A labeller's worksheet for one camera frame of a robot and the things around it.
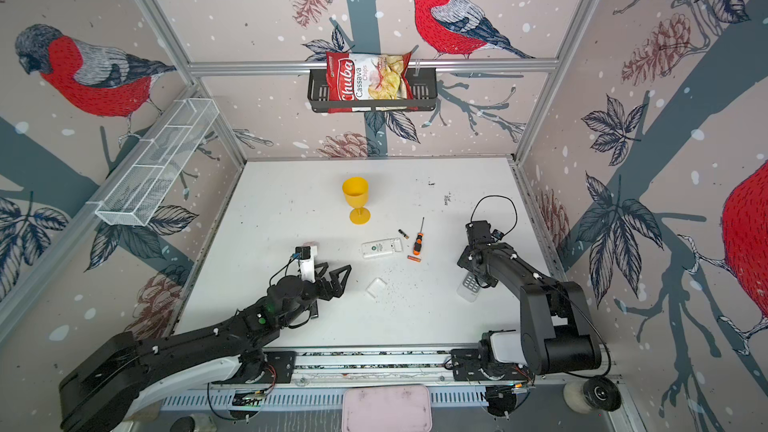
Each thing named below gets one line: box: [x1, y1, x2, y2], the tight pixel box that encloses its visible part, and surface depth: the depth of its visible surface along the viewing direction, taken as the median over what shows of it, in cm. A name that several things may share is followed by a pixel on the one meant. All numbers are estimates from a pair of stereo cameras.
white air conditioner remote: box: [361, 238, 403, 259], surface depth 96 cm
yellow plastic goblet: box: [342, 177, 371, 225], surface depth 96 cm
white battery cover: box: [365, 277, 387, 298], surface depth 89 cm
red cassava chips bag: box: [326, 52, 419, 113], surface depth 89 cm
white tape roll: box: [563, 379, 601, 415], surface depth 67 cm
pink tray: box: [342, 385, 432, 432], surface depth 67 cm
